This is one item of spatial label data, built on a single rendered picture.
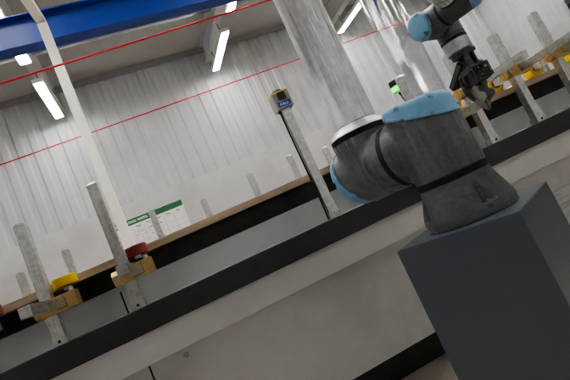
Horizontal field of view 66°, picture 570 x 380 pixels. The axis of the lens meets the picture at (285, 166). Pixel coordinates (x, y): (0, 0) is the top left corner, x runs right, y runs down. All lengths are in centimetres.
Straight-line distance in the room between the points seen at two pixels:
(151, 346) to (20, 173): 780
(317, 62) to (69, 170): 816
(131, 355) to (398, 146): 110
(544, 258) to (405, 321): 118
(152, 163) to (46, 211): 201
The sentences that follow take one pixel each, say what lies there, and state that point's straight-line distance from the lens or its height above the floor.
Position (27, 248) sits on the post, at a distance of 166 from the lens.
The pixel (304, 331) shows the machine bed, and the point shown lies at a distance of 183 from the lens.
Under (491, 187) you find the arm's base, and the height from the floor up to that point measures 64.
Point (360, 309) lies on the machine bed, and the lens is 189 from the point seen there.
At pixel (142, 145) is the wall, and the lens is 901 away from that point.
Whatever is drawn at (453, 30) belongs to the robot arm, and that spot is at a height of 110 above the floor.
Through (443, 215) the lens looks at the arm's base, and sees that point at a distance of 91.
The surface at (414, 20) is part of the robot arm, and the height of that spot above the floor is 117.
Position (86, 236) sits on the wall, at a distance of 875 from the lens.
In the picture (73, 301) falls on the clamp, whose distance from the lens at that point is 161.
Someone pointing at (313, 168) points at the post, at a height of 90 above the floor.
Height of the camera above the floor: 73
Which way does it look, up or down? 8 degrees up
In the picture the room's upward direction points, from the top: 25 degrees counter-clockwise
